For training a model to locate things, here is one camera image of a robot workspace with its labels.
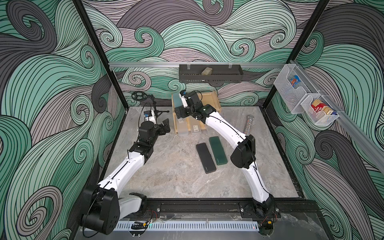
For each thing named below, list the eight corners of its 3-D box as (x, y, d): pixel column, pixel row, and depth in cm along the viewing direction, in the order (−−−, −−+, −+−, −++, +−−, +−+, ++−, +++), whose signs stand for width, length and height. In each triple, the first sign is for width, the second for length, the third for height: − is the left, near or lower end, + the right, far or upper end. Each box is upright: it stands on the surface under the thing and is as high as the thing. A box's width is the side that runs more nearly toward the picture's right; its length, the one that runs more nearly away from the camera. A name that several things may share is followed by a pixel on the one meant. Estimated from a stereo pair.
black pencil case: (205, 173, 87) (206, 172, 85) (196, 146, 100) (196, 144, 98) (216, 170, 89) (217, 169, 87) (206, 143, 101) (206, 141, 99)
